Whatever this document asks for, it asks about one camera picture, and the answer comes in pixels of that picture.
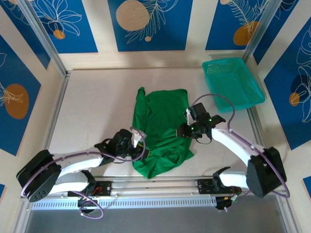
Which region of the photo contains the green t-shirt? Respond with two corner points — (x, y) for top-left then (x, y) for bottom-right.
(132, 87), (195, 180)

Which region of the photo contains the aluminium corner post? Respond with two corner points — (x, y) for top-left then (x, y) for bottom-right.
(18, 0), (70, 77)
(242, 0), (284, 61)

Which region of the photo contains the long aluminium frame rail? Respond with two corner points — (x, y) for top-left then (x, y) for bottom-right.
(21, 176), (289, 199)

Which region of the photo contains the black cable connector block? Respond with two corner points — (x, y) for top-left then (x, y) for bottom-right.
(215, 194), (241, 212)
(77, 196), (98, 215)

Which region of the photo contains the blue floral wall panel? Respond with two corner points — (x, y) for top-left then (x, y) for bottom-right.
(264, 16), (311, 151)
(0, 33), (42, 157)
(31, 0), (99, 54)
(107, 0), (194, 52)
(252, 0), (300, 66)
(205, 0), (271, 51)
(0, 0), (51, 71)

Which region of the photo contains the aluminium side rail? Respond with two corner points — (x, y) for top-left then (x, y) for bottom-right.
(247, 106), (276, 175)
(36, 70), (71, 180)

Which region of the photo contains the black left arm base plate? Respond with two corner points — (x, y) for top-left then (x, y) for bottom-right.
(67, 181), (112, 197)

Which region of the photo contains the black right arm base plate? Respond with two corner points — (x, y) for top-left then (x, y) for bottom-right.
(197, 179), (242, 195)

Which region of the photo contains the white slotted cable duct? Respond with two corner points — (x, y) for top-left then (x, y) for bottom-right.
(31, 197), (217, 211)

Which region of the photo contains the teal plastic mesh basket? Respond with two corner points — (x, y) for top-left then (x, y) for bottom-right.
(202, 57), (266, 113)

